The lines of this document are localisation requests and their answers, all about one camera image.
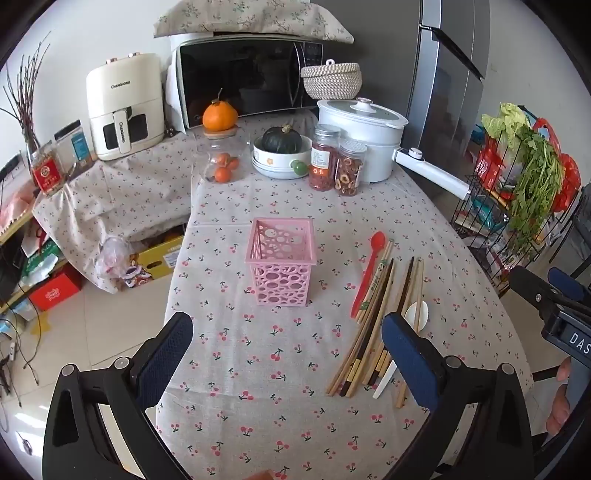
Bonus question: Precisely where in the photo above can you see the woven lidded basket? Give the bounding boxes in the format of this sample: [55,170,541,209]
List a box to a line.
[300,60,363,101]

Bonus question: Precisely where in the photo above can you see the white plastic spoon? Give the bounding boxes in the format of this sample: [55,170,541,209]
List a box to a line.
[372,301,431,400]

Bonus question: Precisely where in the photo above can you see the jar of red chili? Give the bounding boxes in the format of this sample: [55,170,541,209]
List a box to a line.
[308,124,341,191]

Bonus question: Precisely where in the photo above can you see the clear plastic bag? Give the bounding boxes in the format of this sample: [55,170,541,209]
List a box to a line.
[95,236,134,280]

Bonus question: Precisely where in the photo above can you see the person's right hand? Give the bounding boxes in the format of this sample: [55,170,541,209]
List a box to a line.
[545,357,574,432]

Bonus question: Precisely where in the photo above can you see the floor cables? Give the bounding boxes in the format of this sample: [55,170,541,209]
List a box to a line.
[0,318,56,407]

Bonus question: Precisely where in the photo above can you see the black lid jar blue label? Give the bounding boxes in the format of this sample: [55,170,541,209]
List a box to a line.
[54,120,95,174]

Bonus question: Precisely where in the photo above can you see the red gift box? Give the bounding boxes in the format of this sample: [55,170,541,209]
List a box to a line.
[28,272,84,312]

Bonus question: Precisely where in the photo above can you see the dried bare branches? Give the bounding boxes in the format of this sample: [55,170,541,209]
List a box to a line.
[0,31,51,144]

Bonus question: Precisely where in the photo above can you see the cherry print tablecloth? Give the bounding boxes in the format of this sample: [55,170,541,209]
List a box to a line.
[154,111,536,480]
[32,131,199,294]

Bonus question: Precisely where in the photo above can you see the red plastic spoon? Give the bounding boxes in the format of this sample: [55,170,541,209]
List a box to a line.
[351,232,387,319]

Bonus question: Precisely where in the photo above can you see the cream air fryer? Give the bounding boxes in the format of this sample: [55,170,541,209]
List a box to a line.
[86,53,165,161]

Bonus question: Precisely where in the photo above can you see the red plastic bag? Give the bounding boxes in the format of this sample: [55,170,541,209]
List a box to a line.
[531,117,581,213]

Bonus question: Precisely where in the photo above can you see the dark green squash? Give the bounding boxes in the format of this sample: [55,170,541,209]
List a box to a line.
[262,124,303,154]

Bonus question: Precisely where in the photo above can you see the pale green cabbage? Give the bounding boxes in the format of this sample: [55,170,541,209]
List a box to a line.
[481,102,529,139]

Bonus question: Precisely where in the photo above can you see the black wire rack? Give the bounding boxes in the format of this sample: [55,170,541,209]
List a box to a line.
[450,143,561,296]

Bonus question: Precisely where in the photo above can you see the grey refrigerator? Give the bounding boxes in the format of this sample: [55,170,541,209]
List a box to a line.
[404,0,491,158]

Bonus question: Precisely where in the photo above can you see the red label jar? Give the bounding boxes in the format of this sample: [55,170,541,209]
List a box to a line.
[28,141,65,197]

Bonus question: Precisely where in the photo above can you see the glass jar with wooden lid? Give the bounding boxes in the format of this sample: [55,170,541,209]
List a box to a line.
[198,127,250,184]

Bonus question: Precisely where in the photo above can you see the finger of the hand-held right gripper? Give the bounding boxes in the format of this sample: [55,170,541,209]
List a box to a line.
[509,265,561,319]
[548,267,591,321]

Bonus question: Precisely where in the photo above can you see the black microwave oven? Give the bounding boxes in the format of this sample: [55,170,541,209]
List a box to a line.
[168,33,326,134]

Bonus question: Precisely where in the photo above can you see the white electric pot with handle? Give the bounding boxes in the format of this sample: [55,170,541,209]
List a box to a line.
[317,98,472,200]

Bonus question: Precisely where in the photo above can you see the jar of dried fruit rings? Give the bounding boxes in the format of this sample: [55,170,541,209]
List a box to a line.
[334,138,368,197]

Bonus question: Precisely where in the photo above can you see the floral cloth cover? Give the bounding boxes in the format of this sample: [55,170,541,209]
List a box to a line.
[153,0,355,45]

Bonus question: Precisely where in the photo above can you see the red snack packet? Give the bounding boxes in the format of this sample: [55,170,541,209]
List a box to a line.
[475,138,506,185]

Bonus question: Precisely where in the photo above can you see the large orange with stem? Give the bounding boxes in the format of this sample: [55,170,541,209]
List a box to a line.
[202,88,239,131]

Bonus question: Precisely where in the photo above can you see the leafy green herbs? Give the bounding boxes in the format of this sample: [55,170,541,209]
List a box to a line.
[508,124,566,252]

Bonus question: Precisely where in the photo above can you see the black cable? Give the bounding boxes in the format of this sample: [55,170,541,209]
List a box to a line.
[530,355,571,381]

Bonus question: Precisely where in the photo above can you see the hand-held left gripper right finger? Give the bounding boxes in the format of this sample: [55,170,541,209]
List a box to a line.
[381,312,548,480]

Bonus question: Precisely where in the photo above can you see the yellow cardboard box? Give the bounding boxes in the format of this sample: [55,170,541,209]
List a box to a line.
[121,233,185,291]

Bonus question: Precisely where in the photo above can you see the pink perforated plastic basket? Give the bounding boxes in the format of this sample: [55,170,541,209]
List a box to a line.
[245,218,318,308]

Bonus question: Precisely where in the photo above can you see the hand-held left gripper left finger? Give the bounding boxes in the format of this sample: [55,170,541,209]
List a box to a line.
[42,312,194,480]

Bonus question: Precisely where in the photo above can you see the white ceramic bowl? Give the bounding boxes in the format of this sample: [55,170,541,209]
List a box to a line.
[252,135,315,180]

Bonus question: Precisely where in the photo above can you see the pile of wooden chopsticks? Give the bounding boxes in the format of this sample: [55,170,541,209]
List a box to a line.
[326,239,424,409]

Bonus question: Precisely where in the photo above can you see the green plastic bag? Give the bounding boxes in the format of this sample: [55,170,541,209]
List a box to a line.
[21,242,63,278]

